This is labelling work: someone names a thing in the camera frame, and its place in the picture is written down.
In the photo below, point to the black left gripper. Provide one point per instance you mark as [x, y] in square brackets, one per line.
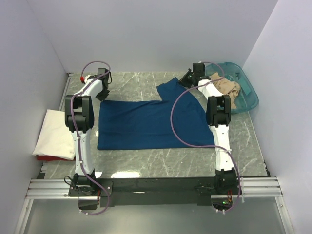
[104, 97]

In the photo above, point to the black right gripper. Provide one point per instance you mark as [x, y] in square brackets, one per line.
[183, 80]

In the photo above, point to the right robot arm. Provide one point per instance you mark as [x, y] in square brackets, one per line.
[218, 117]

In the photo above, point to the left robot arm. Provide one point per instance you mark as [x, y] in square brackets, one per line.
[80, 119]

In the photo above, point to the beige garment in bin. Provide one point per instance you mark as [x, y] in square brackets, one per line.
[226, 87]

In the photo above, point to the teal plastic bin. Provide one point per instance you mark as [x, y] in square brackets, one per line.
[247, 98]

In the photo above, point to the white folded t-shirt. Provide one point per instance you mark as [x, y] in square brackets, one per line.
[55, 139]

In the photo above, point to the red folded t-shirt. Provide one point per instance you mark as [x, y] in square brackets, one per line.
[51, 158]

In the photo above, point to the black base beam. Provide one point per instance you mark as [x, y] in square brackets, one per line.
[157, 191]

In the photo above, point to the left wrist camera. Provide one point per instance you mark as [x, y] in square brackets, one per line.
[83, 80]

